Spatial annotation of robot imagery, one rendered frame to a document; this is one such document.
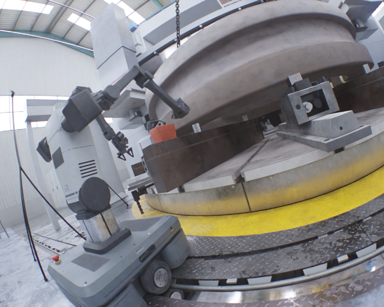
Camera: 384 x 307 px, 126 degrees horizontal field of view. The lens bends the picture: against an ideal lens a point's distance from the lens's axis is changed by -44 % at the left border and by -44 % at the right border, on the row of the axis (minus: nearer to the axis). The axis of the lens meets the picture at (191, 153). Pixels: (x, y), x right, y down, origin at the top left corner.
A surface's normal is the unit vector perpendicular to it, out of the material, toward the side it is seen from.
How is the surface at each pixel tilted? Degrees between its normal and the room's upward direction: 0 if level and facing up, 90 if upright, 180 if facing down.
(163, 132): 97
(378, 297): 0
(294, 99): 90
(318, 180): 90
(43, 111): 90
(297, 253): 0
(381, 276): 0
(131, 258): 45
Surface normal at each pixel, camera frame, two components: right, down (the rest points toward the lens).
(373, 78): -0.94, 0.34
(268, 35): -0.32, 0.14
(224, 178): -0.56, 0.21
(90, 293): 0.07, -0.81
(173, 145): 0.68, -0.23
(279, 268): -0.34, -0.94
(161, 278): 0.85, -0.30
